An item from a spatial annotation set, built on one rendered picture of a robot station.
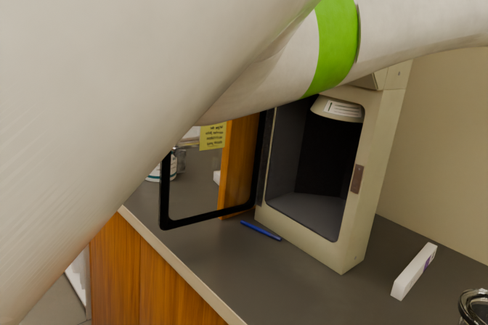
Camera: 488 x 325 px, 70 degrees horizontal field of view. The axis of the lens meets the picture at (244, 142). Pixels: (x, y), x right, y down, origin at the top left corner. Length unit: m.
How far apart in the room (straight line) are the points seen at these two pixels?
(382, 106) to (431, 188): 0.51
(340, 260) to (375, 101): 0.40
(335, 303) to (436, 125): 0.63
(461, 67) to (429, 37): 0.79
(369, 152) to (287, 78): 0.57
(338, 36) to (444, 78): 0.93
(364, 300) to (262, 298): 0.24
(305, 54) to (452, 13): 0.20
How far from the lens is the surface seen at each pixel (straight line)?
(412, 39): 0.38
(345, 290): 0.93
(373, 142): 0.83
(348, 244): 0.92
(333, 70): 0.31
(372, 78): 0.76
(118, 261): 1.41
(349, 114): 0.88
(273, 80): 0.27
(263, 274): 0.91
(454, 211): 1.26
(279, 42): 0.21
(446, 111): 1.21
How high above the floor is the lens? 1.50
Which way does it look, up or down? 18 degrees down
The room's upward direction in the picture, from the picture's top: 6 degrees clockwise
